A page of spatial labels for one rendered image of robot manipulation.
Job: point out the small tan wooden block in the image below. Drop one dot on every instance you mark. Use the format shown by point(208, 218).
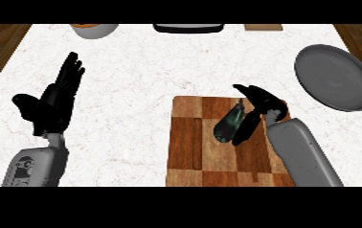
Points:
point(264, 27)

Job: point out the dark purple eggplant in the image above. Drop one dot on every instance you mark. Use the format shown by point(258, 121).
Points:
point(230, 125)

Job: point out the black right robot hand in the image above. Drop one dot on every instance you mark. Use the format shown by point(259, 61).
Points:
point(259, 101)

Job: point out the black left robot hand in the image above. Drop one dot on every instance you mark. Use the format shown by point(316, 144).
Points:
point(54, 105)

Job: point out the grey round pan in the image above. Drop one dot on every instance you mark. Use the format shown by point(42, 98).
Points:
point(330, 77)

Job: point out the white pot with orange contents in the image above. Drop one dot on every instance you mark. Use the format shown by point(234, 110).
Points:
point(94, 30)

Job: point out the wooden checkered cutting board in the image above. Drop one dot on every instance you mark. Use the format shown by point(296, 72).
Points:
point(212, 148)

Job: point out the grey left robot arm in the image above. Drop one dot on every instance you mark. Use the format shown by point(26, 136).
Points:
point(36, 166)

